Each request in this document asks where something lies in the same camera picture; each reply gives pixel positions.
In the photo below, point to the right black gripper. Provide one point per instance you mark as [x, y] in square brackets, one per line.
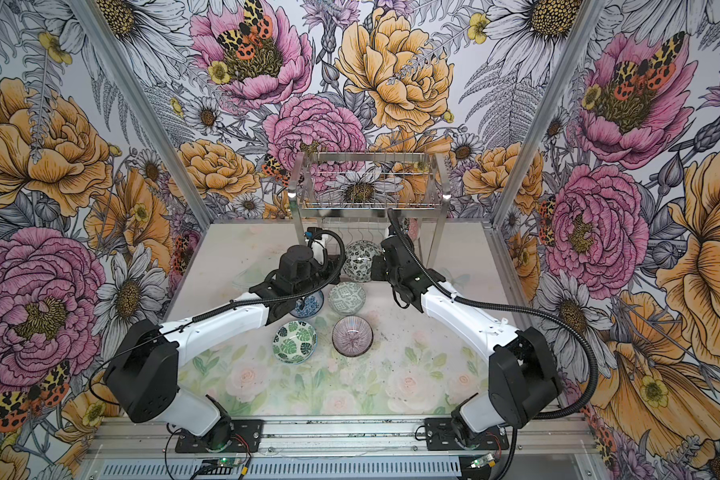
[378, 261]

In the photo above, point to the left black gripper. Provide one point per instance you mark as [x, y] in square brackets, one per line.
[333, 263]

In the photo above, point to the green leaf pattern bowl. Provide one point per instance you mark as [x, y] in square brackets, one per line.
[294, 342]

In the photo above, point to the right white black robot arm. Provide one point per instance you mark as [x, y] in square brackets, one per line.
[522, 381]

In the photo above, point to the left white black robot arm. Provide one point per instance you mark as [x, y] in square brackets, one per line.
[143, 374]

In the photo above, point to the two-tier steel dish rack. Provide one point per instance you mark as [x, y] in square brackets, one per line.
[360, 187]

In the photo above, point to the pale green geometric bowl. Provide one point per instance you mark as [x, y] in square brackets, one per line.
[347, 298]

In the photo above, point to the blue rose pattern bowl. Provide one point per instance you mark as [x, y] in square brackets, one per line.
[309, 306]

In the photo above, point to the pink ribbed glass bowl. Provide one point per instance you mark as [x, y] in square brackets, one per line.
[352, 336]

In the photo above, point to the green circuit board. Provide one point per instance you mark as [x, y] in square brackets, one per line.
[220, 463]

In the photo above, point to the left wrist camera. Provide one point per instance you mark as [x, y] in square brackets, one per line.
[313, 234]

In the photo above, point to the aluminium mounting rail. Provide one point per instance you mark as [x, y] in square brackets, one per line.
[303, 437]

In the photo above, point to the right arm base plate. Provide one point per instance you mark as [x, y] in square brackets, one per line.
[439, 435]

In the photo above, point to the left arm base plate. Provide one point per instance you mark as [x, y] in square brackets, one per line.
[240, 435]

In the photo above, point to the white slotted cable duct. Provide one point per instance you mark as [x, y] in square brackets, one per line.
[437, 467]

